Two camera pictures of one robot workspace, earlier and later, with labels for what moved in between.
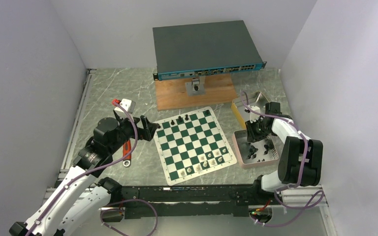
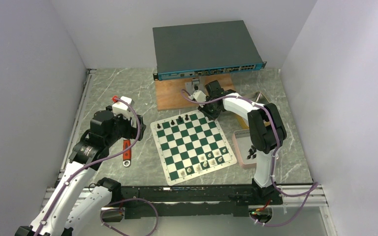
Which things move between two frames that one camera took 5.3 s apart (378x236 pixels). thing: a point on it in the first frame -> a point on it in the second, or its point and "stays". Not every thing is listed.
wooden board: [172, 94] stays
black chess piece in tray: [252, 150] stays
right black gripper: [252, 136] -> [210, 116]
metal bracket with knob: [195, 88] stays
